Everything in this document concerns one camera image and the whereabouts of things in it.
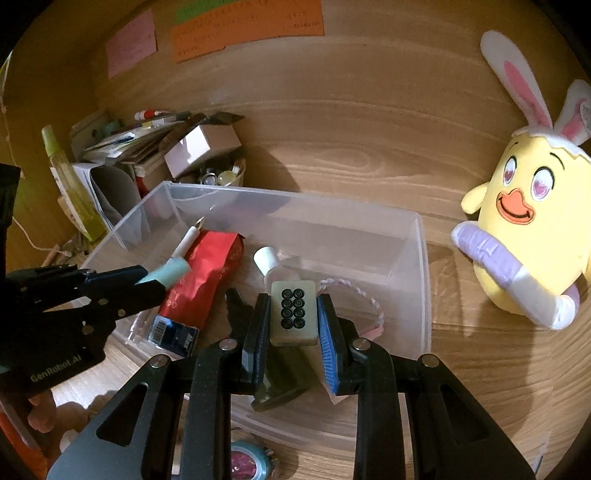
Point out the small white cardboard box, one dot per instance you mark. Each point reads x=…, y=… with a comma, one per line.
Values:
x=203, y=143

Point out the small teal box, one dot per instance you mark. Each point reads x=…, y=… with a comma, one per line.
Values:
x=113, y=127

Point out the pink paper note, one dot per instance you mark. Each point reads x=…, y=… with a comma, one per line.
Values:
x=131, y=44

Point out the folded white leaflet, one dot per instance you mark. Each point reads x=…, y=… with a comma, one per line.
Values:
x=115, y=189

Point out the red box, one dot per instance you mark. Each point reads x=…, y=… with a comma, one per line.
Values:
x=142, y=182

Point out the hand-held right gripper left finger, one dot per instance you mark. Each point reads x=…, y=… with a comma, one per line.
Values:
x=258, y=337

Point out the small clear white-capped bottle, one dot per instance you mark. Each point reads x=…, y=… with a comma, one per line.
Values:
x=268, y=261

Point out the green paper note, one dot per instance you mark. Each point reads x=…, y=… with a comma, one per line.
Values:
x=198, y=11

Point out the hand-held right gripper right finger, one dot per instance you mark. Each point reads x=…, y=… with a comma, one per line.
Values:
x=328, y=350

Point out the glass bowl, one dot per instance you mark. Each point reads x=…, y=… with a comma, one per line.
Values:
x=221, y=176

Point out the red and white marker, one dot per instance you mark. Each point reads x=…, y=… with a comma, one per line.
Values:
x=150, y=114

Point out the orange paper note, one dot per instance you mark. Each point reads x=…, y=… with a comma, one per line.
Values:
x=249, y=34

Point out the stack of booklets and papers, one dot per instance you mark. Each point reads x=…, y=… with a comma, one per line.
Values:
x=129, y=143

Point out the red foil packet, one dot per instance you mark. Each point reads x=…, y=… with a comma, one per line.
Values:
x=203, y=272

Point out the mint green tube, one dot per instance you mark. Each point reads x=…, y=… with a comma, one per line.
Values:
x=168, y=272

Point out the person's left hand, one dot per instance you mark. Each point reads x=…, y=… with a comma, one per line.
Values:
x=42, y=411

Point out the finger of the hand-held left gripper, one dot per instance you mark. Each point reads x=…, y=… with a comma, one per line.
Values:
x=134, y=299
x=115, y=276

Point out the yellow chick plush toy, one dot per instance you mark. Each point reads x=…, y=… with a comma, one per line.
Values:
x=521, y=230

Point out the blue tape roll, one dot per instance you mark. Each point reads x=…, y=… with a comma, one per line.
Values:
x=249, y=461

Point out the clear plastic storage box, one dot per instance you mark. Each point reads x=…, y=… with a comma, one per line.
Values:
x=346, y=240

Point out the mahjong tile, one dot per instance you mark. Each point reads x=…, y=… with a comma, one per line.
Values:
x=295, y=314

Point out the yellow-green spray bottle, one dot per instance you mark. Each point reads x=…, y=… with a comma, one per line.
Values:
x=69, y=184

